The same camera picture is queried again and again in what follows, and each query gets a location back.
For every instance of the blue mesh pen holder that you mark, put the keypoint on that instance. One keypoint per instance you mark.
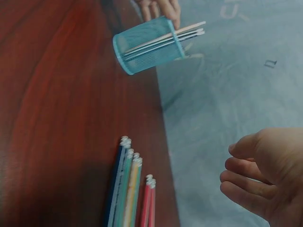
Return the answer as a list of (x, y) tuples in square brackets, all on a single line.
[(133, 65)]

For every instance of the white pencil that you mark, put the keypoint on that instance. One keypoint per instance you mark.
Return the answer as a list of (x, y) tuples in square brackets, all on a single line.
[(200, 34), (200, 30)]

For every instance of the person's left hand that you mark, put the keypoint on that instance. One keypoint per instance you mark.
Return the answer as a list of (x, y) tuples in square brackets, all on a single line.
[(165, 8)]

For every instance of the row of colourful pencils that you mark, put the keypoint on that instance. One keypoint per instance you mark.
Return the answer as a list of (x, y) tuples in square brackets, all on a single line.
[(132, 189)]

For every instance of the person's right hand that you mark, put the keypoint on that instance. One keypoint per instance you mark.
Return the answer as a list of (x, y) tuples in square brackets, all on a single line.
[(284, 179)]

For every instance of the person's left fingers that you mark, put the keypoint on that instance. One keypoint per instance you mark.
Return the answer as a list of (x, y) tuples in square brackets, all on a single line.
[(174, 16)]

